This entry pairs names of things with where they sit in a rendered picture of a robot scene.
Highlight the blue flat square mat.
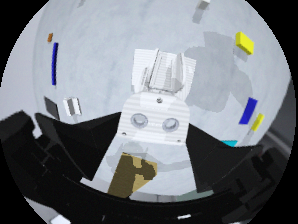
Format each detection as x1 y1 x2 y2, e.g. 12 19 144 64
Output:
239 97 257 125

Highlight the dark blue flat bar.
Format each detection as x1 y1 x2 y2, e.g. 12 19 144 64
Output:
52 43 59 85

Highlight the teal flat plate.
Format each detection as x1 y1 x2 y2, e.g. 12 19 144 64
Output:
221 140 238 147

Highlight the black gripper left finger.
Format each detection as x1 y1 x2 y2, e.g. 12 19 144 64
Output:
33 112 121 181

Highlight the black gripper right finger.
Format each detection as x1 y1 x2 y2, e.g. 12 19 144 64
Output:
185 123 265 193

